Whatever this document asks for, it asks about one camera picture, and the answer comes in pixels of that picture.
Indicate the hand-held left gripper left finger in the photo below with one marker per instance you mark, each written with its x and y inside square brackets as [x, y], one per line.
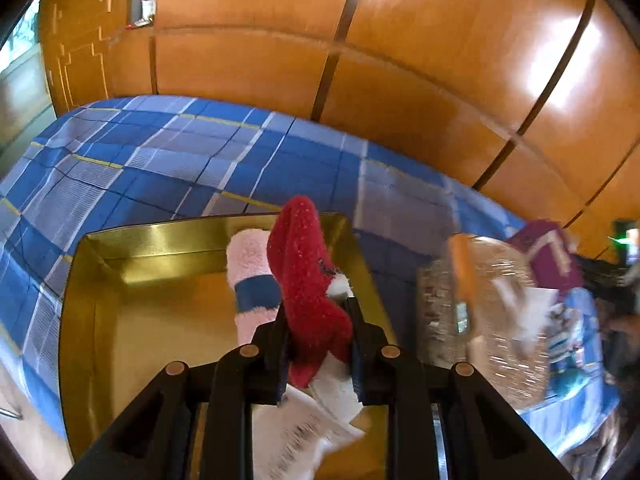
[272, 360]

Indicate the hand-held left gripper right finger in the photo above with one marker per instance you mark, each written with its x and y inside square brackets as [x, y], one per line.
[367, 360]

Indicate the red fuzzy sock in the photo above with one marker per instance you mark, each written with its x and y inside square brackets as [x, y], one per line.
[305, 280]

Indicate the pink sock with blue stripe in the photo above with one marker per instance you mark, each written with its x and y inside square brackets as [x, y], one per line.
[250, 270]

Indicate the gold metal tray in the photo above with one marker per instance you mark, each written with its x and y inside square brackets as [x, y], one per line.
[150, 320]

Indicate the white paper sock label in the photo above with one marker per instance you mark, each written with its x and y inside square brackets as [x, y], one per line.
[295, 430]

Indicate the purple carton box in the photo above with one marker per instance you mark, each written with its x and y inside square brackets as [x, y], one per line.
[550, 255]

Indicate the white tissue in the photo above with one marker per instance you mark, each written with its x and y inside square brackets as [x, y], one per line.
[530, 310]

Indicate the silver ornate tissue box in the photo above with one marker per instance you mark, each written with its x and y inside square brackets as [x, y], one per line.
[500, 360]

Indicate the blue plaid bedsheet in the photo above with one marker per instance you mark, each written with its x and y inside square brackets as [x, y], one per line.
[200, 160]

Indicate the wooden wardrobe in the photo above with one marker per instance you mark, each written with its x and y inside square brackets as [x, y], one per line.
[400, 60]

